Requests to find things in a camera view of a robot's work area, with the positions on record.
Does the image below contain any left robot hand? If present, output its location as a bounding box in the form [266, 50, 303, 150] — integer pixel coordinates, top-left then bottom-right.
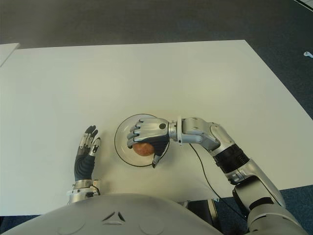
[73, 125, 101, 182]

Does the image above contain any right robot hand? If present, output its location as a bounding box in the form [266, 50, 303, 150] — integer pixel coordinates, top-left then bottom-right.
[126, 117, 171, 169]

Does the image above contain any red yellow apple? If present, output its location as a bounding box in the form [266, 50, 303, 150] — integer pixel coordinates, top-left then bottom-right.
[132, 143, 155, 157]

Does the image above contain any white plate black rim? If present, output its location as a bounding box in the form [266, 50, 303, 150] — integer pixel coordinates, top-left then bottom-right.
[114, 113, 169, 168]

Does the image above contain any grey robot torso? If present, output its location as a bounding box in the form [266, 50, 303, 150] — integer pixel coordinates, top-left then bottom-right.
[0, 193, 247, 235]

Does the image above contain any white side table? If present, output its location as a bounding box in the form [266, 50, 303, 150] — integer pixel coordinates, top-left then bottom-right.
[0, 43, 20, 67]

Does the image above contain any black cable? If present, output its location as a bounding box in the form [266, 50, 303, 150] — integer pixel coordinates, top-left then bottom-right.
[189, 144, 247, 218]

